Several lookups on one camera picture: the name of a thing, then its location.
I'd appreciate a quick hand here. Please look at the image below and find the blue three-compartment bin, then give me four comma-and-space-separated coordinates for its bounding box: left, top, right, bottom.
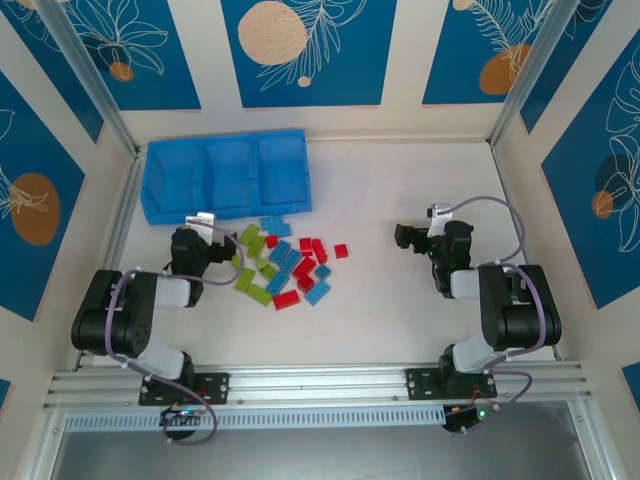
139, 128, 315, 227

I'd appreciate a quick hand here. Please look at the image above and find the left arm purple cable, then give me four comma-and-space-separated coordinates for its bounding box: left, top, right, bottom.
104, 222, 246, 446

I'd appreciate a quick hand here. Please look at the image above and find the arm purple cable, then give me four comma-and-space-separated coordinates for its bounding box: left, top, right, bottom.
104, 222, 246, 446
439, 195, 561, 436

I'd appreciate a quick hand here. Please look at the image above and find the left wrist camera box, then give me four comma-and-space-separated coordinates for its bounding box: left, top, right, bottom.
183, 211, 217, 234

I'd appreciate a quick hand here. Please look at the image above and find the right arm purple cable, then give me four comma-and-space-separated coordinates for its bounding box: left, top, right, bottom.
439, 195, 561, 436

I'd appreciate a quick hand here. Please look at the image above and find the aluminium side rail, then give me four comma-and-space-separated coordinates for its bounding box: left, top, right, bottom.
73, 149, 146, 372
488, 142, 564, 362

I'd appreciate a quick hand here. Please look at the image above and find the blue floral wall panel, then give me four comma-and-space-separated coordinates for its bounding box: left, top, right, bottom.
0, 69, 87, 322
63, 0, 202, 112
422, 0, 554, 106
541, 47, 640, 310
0, 0, 105, 145
221, 0, 399, 108
519, 0, 640, 135

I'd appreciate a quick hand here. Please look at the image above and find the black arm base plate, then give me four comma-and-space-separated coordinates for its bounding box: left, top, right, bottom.
405, 367, 499, 401
138, 372, 231, 406

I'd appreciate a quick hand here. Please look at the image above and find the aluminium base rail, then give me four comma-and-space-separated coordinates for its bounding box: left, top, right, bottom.
42, 360, 596, 415

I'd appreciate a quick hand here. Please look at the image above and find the white slotted cable duct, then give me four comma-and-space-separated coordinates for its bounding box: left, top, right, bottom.
62, 404, 449, 432

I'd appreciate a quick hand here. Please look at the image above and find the aluminium corner post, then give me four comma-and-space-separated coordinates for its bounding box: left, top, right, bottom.
35, 0, 140, 157
488, 0, 591, 151

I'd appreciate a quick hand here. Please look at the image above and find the aluminium frame leg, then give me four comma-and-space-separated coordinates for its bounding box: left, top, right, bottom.
22, 413, 69, 480
568, 400, 617, 480

